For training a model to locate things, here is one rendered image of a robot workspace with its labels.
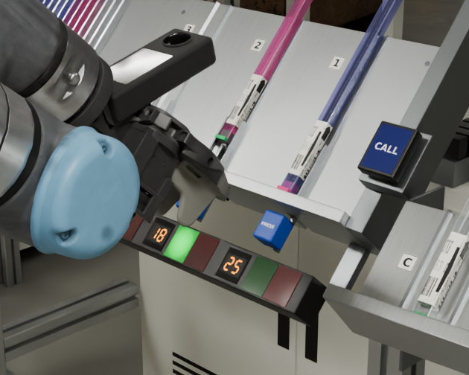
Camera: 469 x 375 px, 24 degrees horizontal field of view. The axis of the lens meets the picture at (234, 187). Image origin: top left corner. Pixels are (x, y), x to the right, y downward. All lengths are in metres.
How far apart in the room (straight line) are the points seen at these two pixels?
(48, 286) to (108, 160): 1.94
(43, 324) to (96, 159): 1.10
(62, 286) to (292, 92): 1.50
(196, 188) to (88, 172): 0.32
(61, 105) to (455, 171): 0.70
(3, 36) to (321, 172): 0.41
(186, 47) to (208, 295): 0.83
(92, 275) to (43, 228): 1.98
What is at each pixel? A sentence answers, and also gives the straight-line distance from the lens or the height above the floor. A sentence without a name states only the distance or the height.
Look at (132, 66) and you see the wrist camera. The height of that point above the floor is 0.89.
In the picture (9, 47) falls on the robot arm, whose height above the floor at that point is 0.93.
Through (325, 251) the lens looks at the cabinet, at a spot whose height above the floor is 0.51.
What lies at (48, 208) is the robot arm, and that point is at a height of 0.88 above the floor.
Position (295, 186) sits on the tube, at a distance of 1.04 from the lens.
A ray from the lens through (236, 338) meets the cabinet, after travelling 1.65.
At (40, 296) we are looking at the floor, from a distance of 2.51.
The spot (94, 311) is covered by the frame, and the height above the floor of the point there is 0.30.
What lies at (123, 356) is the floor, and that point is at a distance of 2.24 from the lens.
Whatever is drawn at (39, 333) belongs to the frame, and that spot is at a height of 0.31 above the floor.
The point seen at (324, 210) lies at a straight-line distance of 0.99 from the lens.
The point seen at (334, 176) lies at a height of 0.75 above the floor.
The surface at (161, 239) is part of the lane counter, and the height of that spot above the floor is 0.65.
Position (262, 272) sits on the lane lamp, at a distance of 1.04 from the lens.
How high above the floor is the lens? 1.10
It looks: 21 degrees down
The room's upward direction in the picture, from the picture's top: straight up
